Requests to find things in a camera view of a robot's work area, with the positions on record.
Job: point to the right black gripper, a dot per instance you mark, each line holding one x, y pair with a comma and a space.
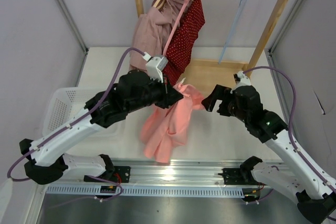
221, 93

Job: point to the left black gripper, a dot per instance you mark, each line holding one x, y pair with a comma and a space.
169, 94

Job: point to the salmon pink skirt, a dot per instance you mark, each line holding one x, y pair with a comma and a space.
166, 129

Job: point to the light blue plastic hanger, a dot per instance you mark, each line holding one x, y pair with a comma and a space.
233, 27

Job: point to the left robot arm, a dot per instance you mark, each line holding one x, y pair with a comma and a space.
47, 157

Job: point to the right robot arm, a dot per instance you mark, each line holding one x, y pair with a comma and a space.
312, 189

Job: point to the wooden clothes rack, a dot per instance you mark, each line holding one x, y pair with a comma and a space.
205, 73

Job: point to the red polka dot garment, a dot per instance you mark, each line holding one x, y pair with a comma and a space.
180, 48

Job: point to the dusty pink dress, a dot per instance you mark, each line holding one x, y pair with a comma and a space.
154, 27

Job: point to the white plastic basket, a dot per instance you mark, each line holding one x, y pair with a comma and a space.
65, 104

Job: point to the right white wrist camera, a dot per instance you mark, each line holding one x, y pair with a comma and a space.
241, 80

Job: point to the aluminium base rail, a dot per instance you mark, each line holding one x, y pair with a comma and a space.
170, 172

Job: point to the white slotted cable duct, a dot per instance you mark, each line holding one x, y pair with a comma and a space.
153, 191

